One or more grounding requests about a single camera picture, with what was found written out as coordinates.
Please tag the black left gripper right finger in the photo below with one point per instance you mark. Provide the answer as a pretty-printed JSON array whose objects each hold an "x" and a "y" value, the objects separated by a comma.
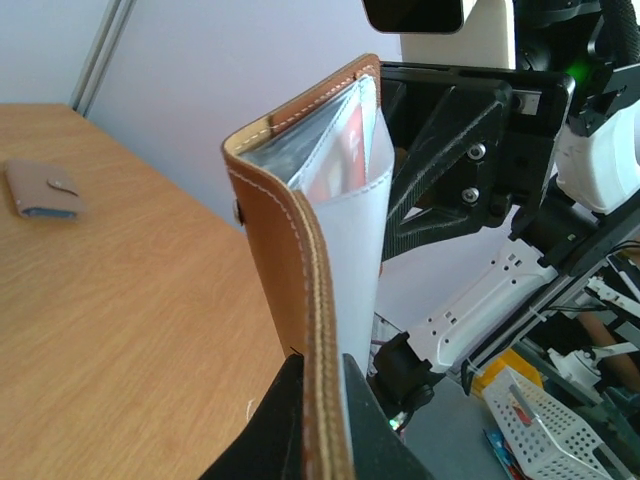
[{"x": 377, "y": 451}]

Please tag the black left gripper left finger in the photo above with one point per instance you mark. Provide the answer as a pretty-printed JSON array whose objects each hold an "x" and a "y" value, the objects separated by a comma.
[{"x": 270, "y": 446}]

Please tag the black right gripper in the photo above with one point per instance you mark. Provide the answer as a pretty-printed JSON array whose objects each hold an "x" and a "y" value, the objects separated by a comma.
[{"x": 476, "y": 142}]

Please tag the red credit card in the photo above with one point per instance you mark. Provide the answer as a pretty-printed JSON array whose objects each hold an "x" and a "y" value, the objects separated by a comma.
[{"x": 338, "y": 163}]

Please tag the brown leather card holder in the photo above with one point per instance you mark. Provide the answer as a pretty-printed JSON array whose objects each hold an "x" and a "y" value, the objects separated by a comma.
[{"x": 318, "y": 263}]

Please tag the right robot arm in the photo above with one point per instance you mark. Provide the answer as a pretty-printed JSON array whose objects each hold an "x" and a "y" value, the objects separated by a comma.
[{"x": 590, "y": 208}]

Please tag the taupe leather card holder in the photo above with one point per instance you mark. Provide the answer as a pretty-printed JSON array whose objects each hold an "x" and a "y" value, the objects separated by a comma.
[{"x": 43, "y": 190}]

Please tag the white perforated basket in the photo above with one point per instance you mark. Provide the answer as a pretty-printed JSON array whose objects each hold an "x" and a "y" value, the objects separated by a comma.
[{"x": 548, "y": 440}]

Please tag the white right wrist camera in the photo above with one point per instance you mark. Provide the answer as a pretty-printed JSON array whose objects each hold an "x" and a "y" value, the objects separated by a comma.
[{"x": 469, "y": 33}]

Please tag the aluminium frame post right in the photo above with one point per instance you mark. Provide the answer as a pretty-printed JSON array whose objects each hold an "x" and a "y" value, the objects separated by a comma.
[{"x": 103, "y": 47}]

